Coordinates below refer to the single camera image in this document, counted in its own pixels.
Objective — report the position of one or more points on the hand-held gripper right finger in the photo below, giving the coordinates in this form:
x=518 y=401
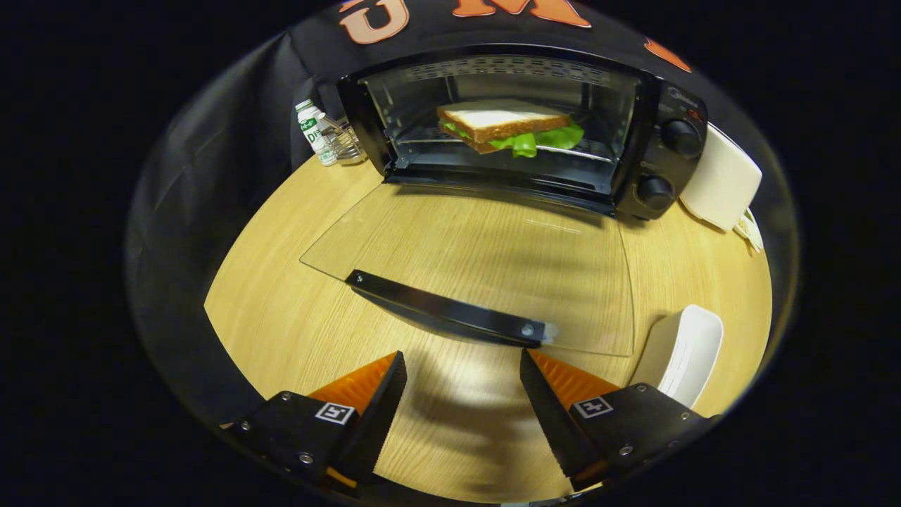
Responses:
x=549 y=419

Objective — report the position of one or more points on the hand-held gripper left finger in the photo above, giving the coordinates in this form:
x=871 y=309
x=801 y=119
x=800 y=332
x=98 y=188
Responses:
x=376 y=419

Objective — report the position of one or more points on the black toaster oven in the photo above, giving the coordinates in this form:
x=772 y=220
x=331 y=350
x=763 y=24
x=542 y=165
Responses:
x=654 y=141

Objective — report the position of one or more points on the lettuce sandwich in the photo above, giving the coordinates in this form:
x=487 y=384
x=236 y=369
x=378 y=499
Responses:
x=503 y=123

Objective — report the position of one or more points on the white toaster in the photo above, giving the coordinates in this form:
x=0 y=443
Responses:
x=721 y=183

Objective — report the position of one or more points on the white plastic tray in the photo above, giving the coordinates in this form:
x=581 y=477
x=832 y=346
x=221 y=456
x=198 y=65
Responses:
x=686 y=352

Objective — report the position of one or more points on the small white condiment dish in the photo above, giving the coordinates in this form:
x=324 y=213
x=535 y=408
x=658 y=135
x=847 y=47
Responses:
x=750 y=229

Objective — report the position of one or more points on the black backdrop cloth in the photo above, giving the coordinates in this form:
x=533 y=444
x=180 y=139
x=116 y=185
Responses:
x=183 y=211

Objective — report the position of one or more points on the small white drink bottle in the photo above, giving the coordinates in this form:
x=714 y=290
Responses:
x=313 y=134

